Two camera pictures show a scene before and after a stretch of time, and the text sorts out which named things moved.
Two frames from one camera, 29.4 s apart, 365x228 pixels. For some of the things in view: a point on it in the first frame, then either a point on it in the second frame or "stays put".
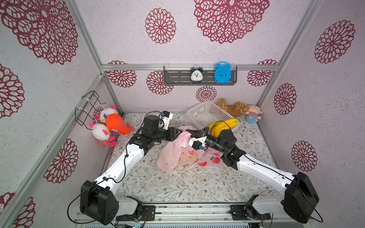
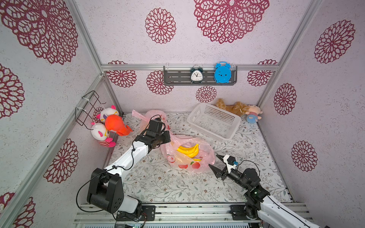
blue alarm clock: (223, 72) stays put
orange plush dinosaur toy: (116, 122) stays put
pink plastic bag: (177, 154) -> (152, 115)
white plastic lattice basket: (202, 115) stays put
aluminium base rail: (187, 214) stays put
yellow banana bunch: (215, 128) -> (191, 151)
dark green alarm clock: (196, 75) stays put
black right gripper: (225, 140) -> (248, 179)
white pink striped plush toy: (101, 133) stays put
